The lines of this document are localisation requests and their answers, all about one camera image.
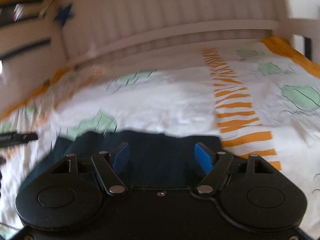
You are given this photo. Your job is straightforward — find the dark navy garment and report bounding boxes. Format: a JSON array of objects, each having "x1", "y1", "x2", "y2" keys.
[{"x1": 20, "y1": 131, "x2": 222, "y2": 189}]

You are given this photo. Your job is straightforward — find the white patterned duvet cover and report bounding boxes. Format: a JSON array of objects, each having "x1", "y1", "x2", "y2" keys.
[{"x1": 1, "y1": 37, "x2": 319, "y2": 239}]

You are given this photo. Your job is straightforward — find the blue star decoration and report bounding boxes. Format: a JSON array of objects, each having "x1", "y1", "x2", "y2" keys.
[{"x1": 54, "y1": 3, "x2": 74, "y2": 28}]

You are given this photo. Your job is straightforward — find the white wooden bed frame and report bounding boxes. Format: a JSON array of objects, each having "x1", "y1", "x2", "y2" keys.
[{"x1": 1, "y1": 0, "x2": 319, "y2": 112}]

